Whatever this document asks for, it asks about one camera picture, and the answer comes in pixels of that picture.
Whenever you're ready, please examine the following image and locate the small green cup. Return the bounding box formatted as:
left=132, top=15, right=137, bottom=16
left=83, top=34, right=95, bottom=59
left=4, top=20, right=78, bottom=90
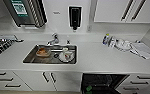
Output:
left=85, top=85, right=93, bottom=93

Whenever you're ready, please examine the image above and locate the stainless steel dishwasher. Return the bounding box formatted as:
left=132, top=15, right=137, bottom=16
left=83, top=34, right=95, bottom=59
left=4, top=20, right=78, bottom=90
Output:
left=80, top=72, right=129, bottom=94

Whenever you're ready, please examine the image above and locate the small sink pump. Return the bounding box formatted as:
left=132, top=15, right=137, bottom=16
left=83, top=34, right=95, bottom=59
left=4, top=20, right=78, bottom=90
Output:
left=66, top=39, right=72, bottom=46

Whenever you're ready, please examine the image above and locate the white cup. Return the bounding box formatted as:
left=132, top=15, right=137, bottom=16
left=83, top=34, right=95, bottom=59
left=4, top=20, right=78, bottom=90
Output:
left=61, top=47, right=70, bottom=55

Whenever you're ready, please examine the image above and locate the white patterned plate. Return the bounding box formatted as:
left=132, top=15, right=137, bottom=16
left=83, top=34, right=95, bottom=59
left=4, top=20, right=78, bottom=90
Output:
left=58, top=51, right=76, bottom=63

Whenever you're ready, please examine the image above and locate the chrome faucet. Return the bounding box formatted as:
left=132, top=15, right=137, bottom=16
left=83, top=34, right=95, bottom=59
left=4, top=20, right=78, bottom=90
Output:
left=45, top=33, right=60, bottom=47

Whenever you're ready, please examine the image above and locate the black soap dispenser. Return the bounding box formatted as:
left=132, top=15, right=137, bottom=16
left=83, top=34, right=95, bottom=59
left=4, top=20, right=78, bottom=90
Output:
left=67, top=5, right=83, bottom=32

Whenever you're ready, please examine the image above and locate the orange bowl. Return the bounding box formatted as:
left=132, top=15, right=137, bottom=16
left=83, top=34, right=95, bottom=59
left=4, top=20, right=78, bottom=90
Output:
left=35, top=47, right=52, bottom=58

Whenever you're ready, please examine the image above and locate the white double door base cabinet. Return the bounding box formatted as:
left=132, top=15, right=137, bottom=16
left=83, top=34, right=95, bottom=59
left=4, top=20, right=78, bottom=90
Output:
left=13, top=70, right=84, bottom=93

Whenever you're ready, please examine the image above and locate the steel sink basin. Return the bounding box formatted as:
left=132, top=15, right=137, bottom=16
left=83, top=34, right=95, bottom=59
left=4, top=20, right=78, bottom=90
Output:
left=22, top=43, right=79, bottom=66

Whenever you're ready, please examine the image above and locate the steel paper towel dispenser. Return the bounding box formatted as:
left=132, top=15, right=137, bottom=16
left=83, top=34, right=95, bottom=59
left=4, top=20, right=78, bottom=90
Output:
left=2, top=0, right=48, bottom=29

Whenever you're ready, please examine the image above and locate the white grey dish towel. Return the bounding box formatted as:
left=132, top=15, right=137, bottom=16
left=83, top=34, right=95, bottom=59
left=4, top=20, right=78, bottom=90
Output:
left=130, top=41, right=150, bottom=61

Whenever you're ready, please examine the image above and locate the dish rack with dishes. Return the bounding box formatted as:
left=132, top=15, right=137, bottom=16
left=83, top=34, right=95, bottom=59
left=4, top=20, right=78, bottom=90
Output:
left=0, top=34, right=24, bottom=57

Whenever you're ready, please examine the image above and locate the white drawer base cabinet narrow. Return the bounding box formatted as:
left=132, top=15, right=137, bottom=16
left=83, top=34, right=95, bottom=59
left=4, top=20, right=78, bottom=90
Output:
left=115, top=73, right=150, bottom=94

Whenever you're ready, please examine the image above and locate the white drawer base cabinet wide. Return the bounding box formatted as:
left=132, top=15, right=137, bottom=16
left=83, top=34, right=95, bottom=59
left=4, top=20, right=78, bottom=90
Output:
left=0, top=70, right=34, bottom=92

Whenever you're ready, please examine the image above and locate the small wall label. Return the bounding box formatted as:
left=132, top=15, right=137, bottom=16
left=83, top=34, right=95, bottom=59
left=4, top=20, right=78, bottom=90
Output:
left=53, top=11, right=61, bottom=15

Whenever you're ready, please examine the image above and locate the white wall cabinet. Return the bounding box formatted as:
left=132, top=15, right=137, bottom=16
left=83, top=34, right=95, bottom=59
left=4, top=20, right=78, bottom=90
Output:
left=93, top=0, right=150, bottom=25

